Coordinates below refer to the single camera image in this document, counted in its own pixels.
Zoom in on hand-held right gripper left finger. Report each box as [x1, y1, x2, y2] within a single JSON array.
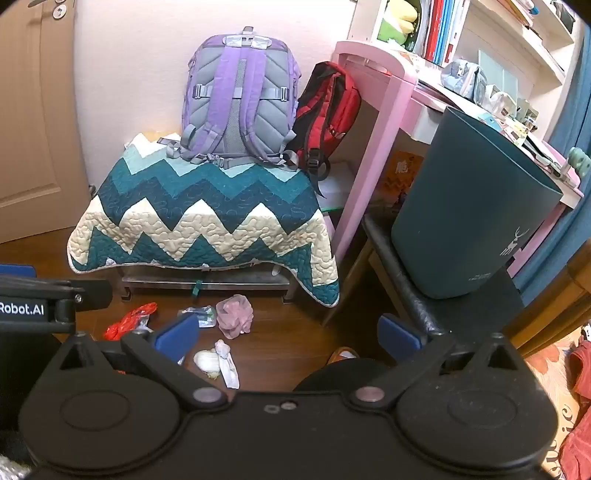
[[59, 314, 229, 409]]

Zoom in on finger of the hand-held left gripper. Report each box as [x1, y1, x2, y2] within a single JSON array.
[[0, 264, 37, 280], [69, 279, 114, 312]]

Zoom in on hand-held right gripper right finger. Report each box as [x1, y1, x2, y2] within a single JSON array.
[[351, 314, 527, 409]]

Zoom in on white foam fruit wrap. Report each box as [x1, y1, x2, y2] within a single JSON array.
[[193, 349, 223, 378]]

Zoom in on dark teal trash bin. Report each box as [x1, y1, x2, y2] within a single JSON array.
[[391, 106, 564, 300]]

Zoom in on clear plastic wrapper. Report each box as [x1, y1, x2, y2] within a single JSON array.
[[178, 305, 218, 329]]

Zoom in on red plastic wrapper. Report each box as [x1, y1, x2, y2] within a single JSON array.
[[105, 302, 158, 340]]

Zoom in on black padded stool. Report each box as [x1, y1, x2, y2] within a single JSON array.
[[362, 214, 525, 335]]

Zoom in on brown slipper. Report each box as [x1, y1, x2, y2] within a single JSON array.
[[326, 347, 359, 366]]

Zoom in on pink crumpled tissue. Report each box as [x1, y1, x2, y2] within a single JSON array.
[[215, 294, 254, 340]]

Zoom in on white sachet with yellow label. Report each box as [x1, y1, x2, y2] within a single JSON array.
[[219, 354, 241, 389]]

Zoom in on zigzag quilted blanket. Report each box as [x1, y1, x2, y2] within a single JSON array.
[[67, 133, 341, 308]]

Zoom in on beige wooden door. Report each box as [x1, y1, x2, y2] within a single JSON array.
[[0, 0, 93, 244]]

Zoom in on orange printed paper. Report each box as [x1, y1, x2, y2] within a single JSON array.
[[380, 150, 424, 205]]

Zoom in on floral rug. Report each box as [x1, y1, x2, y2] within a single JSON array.
[[525, 323, 591, 480]]

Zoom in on red cloth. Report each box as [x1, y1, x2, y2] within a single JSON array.
[[569, 339, 591, 398]]

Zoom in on red black backpack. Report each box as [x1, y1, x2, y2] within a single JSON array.
[[283, 61, 363, 184]]

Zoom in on purple grey backpack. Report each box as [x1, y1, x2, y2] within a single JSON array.
[[180, 26, 304, 169]]

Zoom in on pink desk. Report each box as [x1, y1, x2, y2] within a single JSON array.
[[322, 41, 583, 326]]

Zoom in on grey blue pencil case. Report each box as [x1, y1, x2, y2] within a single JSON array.
[[440, 59, 488, 101]]

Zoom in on row of books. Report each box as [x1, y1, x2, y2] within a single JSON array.
[[418, 0, 472, 65]]

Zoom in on white shelf unit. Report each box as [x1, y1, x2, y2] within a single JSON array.
[[347, 0, 583, 88]]

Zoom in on green plush toy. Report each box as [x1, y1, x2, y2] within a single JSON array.
[[377, 0, 419, 43]]

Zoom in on metal bench frame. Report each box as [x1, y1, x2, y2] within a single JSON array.
[[121, 264, 299, 304]]

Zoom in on metal door handle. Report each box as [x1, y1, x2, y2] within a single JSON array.
[[39, 0, 77, 20]]

